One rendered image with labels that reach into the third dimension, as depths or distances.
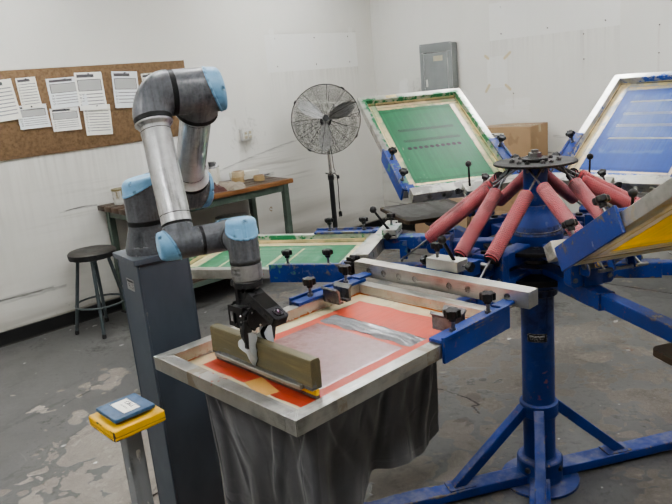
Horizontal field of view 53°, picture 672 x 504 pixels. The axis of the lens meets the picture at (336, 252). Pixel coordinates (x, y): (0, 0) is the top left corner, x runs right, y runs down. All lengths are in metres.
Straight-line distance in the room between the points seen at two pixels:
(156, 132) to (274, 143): 4.81
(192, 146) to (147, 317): 0.54
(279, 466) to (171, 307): 0.65
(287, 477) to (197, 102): 0.96
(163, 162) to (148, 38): 4.18
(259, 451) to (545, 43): 5.07
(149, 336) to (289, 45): 4.89
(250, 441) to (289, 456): 0.14
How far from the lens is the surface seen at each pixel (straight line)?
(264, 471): 1.81
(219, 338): 1.81
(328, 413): 1.48
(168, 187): 1.69
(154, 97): 1.76
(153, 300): 2.10
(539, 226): 2.55
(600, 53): 6.08
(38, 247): 5.46
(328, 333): 1.95
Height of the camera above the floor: 1.65
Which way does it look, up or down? 14 degrees down
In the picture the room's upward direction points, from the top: 5 degrees counter-clockwise
